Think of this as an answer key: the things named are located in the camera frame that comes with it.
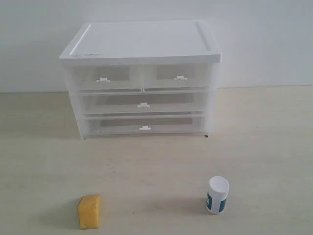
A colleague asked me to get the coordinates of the clear drawer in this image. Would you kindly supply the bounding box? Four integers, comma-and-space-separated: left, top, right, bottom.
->
142, 64, 212, 92
86, 114, 208, 136
80, 93, 208, 115
75, 66, 142, 92

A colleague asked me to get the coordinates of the yellow cheese wedge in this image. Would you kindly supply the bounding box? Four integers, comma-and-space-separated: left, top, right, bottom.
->
77, 194, 100, 230

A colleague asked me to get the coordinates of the white bottle blue label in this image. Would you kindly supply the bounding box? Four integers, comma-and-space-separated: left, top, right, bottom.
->
206, 176, 230, 214

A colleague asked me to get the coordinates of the white plastic drawer cabinet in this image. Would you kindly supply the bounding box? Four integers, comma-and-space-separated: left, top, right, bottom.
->
59, 20, 222, 139

